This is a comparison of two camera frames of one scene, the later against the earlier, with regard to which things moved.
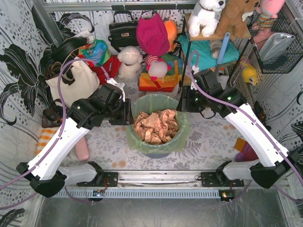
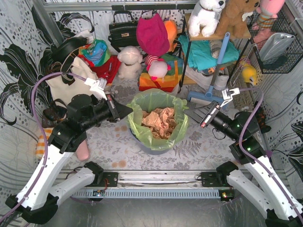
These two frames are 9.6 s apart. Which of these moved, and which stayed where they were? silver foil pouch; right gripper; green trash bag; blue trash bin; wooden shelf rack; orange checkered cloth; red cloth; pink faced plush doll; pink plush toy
Moved: green trash bag; right gripper; blue trash bin
Stayed: wooden shelf rack; pink faced plush doll; silver foil pouch; red cloth; pink plush toy; orange checkered cloth
